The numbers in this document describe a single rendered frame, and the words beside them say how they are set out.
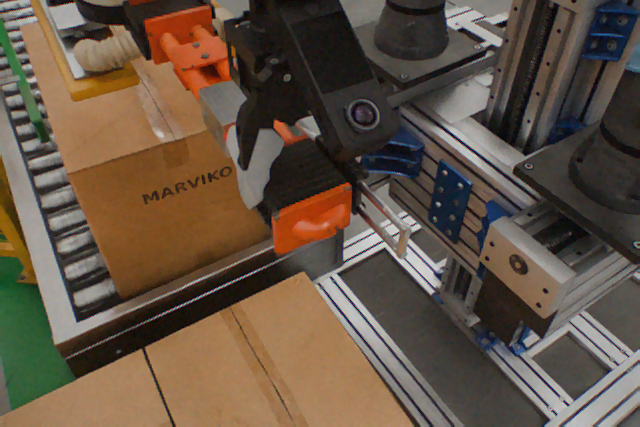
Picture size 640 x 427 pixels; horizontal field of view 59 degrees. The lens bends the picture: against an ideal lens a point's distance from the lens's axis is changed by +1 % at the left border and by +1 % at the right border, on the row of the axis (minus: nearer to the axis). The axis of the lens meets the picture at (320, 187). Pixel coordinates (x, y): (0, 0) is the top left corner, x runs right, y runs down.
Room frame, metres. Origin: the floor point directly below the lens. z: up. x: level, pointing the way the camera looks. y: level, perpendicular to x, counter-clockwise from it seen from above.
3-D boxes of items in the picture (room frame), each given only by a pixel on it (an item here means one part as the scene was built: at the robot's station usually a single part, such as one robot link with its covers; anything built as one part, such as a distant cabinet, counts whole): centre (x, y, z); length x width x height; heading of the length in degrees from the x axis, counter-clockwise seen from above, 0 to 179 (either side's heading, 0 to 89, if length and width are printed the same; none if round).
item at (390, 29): (1.03, -0.19, 1.09); 0.15 x 0.15 x 0.10
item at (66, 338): (0.78, 0.24, 0.58); 0.70 x 0.03 x 0.06; 121
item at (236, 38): (0.38, 0.02, 1.42); 0.09 x 0.08 x 0.12; 29
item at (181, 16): (0.66, 0.19, 1.28); 0.10 x 0.08 x 0.06; 119
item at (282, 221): (0.36, 0.02, 1.27); 0.08 x 0.07 x 0.05; 29
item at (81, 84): (0.84, 0.40, 1.17); 0.34 x 0.10 x 0.05; 29
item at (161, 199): (1.09, 0.42, 0.75); 0.60 x 0.40 x 0.40; 28
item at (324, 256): (0.78, 0.24, 0.47); 0.70 x 0.03 x 0.15; 121
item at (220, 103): (0.48, 0.09, 1.27); 0.07 x 0.07 x 0.04; 29
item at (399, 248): (0.43, 0.00, 1.27); 0.31 x 0.03 x 0.05; 33
